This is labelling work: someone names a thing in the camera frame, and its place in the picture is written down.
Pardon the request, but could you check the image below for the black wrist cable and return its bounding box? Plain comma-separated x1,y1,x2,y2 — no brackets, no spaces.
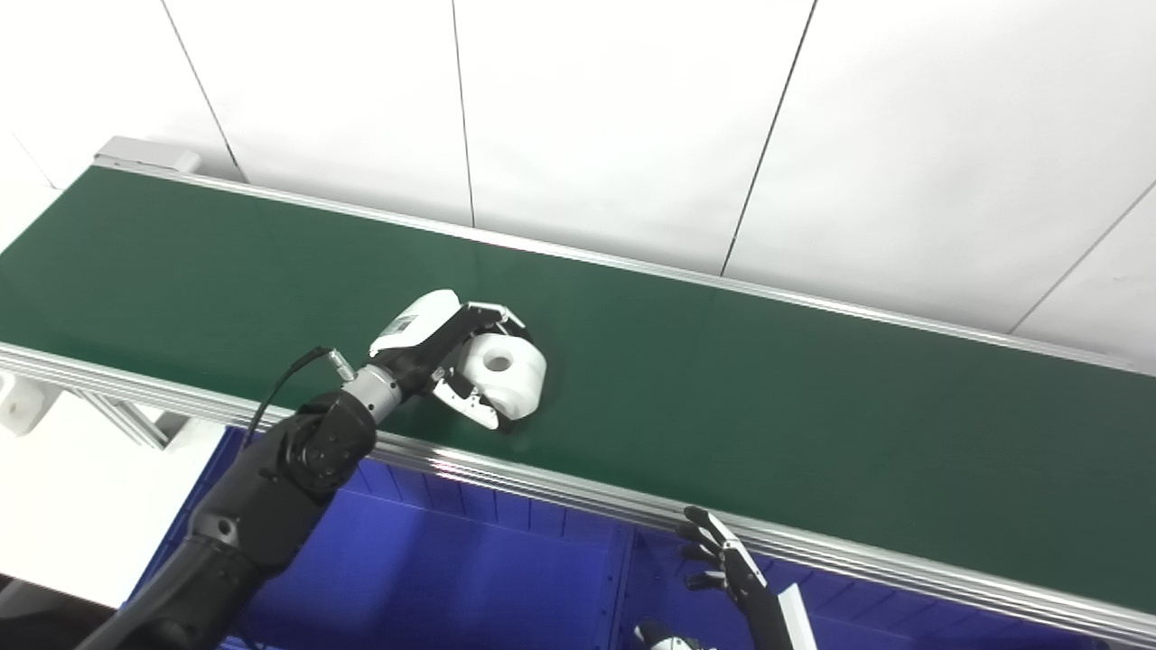
244,346,359,445

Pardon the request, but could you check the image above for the white round plastic part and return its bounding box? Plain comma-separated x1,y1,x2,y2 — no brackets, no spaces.
458,332,549,423

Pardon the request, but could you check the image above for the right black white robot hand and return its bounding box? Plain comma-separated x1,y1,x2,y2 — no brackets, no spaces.
632,506,819,650

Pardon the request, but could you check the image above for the aluminium conveyor support leg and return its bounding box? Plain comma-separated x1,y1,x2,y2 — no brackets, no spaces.
65,388,174,452

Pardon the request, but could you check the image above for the blue plastic bin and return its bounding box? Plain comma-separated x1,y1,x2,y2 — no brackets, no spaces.
614,528,1121,650
126,424,635,650

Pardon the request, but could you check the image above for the aluminium conveyor side rail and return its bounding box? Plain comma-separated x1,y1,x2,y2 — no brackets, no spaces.
0,341,1156,647
94,160,1156,374

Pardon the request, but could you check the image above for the green conveyor belt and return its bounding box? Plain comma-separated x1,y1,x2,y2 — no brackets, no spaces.
0,165,1156,616

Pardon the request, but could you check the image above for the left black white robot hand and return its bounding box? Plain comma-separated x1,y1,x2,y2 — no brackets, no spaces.
368,289,535,432

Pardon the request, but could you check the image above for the white plastic block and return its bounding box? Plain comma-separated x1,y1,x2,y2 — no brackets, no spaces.
0,373,47,438

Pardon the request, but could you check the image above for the light grey conveyor end housing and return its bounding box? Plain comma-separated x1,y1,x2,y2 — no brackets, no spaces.
94,136,202,175

